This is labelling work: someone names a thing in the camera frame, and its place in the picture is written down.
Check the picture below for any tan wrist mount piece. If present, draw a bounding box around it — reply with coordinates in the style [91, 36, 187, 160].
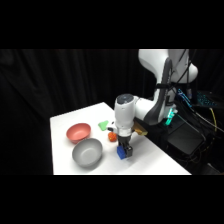
[132, 121, 149, 137]

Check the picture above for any green block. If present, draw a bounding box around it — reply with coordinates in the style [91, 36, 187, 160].
[97, 119, 111, 131]

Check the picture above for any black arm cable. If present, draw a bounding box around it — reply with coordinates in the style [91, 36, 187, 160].
[145, 57, 176, 127]

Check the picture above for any small green light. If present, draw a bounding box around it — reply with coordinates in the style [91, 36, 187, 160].
[162, 103, 178, 127]

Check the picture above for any black robot stand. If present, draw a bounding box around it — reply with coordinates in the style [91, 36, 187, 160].
[133, 96, 224, 175]

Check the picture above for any black curtain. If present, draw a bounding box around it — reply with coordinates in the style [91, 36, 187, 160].
[0, 49, 224, 175]

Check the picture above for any grey bowl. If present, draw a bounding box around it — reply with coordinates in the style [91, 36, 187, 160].
[71, 138, 104, 168]

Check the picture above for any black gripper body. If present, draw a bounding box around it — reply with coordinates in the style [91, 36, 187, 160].
[117, 134, 134, 149]

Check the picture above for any blue cube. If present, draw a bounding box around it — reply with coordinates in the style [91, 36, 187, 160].
[116, 147, 130, 161]

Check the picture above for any pink bowl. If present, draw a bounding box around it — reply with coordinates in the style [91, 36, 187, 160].
[65, 122, 92, 145]

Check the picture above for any yellow cable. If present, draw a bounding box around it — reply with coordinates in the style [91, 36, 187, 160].
[207, 106, 218, 133]

